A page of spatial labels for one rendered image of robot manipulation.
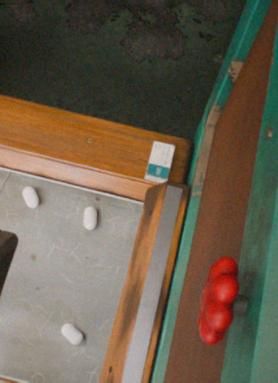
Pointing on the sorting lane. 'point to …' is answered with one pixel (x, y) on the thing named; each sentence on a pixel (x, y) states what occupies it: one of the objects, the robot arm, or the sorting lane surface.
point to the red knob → (220, 301)
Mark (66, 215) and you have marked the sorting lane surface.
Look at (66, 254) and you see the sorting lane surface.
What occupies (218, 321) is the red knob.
